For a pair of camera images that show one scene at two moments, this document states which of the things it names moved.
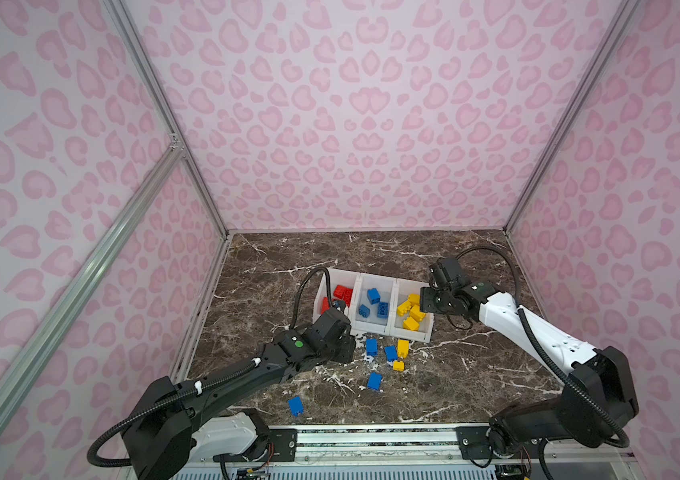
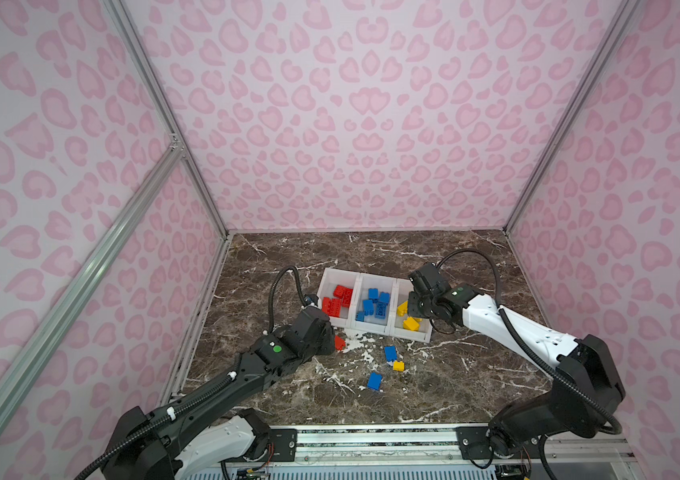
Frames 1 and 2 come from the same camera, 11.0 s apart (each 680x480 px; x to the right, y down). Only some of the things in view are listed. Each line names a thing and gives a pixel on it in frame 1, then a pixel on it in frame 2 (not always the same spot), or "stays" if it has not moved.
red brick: (325, 305) stays
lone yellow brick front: (404, 308) stays
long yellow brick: (410, 324) stays
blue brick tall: (372, 347) → (368, 307)
